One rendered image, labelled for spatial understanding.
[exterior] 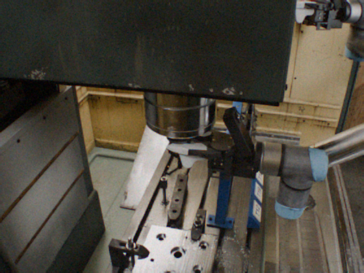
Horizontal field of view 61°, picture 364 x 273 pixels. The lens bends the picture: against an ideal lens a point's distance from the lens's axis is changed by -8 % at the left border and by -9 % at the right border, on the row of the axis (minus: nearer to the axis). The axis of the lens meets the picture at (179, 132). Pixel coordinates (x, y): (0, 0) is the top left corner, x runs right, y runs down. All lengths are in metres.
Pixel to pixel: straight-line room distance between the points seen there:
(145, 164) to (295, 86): 0.90
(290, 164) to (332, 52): 1.08
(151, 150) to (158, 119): 1.21
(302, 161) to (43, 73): 0.57
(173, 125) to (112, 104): 1.40
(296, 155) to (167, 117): 0.29
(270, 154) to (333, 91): 1.12
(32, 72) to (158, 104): 0.26
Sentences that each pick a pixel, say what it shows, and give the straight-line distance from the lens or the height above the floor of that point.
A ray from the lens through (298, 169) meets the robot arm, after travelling 0.75.
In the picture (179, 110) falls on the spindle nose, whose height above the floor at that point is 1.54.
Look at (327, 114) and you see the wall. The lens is 1.87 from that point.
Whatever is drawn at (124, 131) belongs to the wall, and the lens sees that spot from 2.11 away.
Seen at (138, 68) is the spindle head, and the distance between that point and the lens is 0.58.
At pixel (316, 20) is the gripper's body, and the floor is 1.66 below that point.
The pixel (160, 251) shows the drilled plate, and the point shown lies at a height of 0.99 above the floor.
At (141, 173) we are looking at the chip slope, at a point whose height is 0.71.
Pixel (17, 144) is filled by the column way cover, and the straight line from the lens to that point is 0.93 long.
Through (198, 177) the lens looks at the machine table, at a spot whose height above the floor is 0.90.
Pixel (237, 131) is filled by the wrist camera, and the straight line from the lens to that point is 0.71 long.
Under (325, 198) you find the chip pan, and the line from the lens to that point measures 1.86.
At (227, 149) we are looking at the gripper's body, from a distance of 0.73.
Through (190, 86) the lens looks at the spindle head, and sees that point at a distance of 0.57.
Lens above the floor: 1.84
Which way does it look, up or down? 32 degrees down
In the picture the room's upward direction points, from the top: straight up
